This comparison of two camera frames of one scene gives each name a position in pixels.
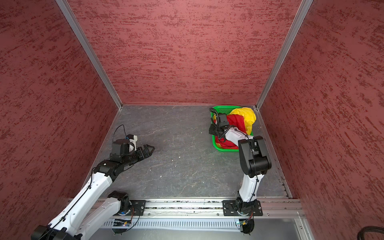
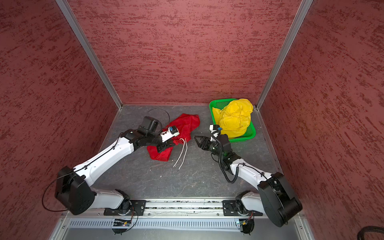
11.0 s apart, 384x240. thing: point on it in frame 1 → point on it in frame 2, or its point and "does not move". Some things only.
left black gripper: (148, 154) → (164, 145)
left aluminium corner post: (90, 51) does not move
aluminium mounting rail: (215, 207) does not move
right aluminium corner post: (304, 7) does not move
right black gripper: (211, 130) → (203, 139)
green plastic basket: (226, 110) → (221, 103)
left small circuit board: (116, 223) does not move
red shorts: (237, 121) → (185, 124)
